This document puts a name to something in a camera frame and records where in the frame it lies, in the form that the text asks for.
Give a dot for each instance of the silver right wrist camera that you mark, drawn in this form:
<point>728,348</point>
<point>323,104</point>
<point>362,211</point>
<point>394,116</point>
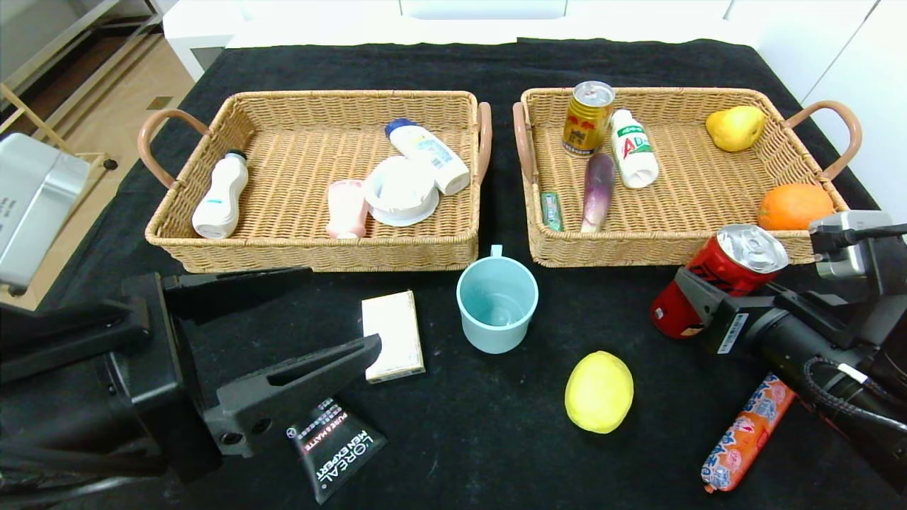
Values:
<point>847,248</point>

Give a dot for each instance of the red drink can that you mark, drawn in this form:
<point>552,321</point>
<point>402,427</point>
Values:
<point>669,319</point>

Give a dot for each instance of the gold drink can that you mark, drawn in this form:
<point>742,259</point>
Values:
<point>587,126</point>

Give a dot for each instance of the orange fruit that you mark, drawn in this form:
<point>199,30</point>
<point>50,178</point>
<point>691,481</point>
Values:
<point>793,206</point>

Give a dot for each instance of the white bottle blue cap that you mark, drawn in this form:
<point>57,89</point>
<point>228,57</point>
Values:
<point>429,151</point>

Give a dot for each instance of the small pink bottle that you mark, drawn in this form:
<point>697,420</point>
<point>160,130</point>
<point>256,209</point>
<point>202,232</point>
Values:
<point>346,209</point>

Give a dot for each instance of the wicker basket with food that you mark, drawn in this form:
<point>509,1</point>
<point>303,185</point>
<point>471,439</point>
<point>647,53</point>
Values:
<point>701,184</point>

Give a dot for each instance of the orange sausage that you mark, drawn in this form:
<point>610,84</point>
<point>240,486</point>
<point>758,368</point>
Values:
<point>744,435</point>

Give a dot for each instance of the cream white soap box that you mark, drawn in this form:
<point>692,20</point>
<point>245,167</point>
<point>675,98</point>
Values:
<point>397,326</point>

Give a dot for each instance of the yellow lemon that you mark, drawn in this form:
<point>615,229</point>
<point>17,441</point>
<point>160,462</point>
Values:
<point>599,393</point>

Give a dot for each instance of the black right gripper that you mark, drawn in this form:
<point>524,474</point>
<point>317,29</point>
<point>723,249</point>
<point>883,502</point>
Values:
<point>730,330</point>

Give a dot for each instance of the white bottle black cap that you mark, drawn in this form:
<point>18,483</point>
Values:
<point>220,198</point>

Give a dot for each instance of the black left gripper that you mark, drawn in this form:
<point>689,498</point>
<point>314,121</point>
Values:
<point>181,368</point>

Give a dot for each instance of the white bottle green label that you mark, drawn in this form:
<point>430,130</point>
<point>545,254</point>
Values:
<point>633,151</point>

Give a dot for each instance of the grey metal shelf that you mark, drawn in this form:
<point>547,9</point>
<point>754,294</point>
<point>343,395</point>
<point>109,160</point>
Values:
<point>64,42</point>

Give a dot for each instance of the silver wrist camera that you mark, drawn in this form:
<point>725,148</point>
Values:
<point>35,205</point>
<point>847,248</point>

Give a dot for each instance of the cream wooden rolling rack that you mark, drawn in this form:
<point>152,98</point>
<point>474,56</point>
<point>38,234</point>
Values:
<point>28,111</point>

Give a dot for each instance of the black table cloth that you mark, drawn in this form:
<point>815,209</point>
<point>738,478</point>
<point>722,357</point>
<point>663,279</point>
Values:
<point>496,439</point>

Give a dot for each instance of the green gum pack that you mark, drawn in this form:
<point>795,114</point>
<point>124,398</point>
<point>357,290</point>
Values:
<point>552,211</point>

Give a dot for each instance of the light blue plastic mug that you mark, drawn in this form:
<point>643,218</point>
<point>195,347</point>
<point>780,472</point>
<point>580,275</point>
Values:
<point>489,333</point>

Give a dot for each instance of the black face wash tube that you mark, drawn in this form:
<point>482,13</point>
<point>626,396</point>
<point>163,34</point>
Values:
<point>333,453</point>

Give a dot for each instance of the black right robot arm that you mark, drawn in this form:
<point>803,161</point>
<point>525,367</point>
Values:
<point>786,340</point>

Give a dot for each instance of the wicker basket with toiletries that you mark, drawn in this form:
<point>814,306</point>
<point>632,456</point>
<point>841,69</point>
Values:
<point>297,163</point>

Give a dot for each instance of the yellow pear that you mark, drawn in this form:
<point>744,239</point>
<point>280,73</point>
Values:
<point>737,128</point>

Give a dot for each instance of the white round container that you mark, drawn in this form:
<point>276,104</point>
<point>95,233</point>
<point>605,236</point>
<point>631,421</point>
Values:
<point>400,190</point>

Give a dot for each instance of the purple vegetable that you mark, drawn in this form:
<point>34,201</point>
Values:
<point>598,186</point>

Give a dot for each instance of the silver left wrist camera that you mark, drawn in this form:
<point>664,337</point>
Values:
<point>35,205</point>

